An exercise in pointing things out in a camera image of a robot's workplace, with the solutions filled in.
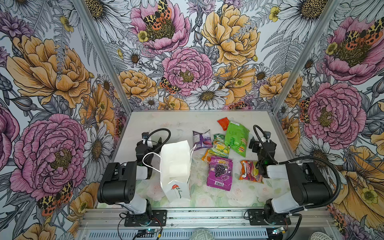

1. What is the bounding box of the red orange snack packet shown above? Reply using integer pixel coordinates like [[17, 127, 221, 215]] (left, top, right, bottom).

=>
[[239, 160, 264, 184]]

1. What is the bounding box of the white paper bag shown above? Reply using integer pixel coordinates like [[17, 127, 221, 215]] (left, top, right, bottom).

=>
[[143, 140, 195, 203]]

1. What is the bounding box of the green chips bag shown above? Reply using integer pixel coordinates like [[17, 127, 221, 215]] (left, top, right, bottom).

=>
[[225, 121, 250, 157]]

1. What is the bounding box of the small red sachet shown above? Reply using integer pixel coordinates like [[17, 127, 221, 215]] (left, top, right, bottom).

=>
[[217, 117, 230, 131]]

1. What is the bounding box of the purple grape candy pouch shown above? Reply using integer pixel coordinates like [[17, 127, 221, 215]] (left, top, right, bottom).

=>
[[207, 156, 233, 192]]

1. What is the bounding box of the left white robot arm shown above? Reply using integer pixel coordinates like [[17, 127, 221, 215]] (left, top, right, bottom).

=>
[[97, 128, 171, 219]]

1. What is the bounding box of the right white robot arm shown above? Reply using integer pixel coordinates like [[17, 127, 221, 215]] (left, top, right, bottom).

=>
[[250, 125, 343, 225]]

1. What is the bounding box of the small purple snack bag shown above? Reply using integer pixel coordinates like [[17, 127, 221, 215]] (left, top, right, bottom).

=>
[[193, 130, 213, 150]]

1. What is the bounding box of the green yellow candy packet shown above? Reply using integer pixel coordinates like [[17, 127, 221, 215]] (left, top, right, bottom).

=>
[[208, 134, 230, 158]]

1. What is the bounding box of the floral table mat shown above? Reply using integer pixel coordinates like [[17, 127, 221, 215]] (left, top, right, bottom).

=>
[[136, 150, 290, 208]]

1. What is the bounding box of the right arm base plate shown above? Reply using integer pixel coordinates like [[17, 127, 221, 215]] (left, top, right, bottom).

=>
[[245, 209, 291, 226]]

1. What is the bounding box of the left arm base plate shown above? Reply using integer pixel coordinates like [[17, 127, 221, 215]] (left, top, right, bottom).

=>
[[124, 210, 168, 227]]

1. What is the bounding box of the aluminium front rail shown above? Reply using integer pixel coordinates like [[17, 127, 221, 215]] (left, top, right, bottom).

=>
[[79, 207, 334, 230]]

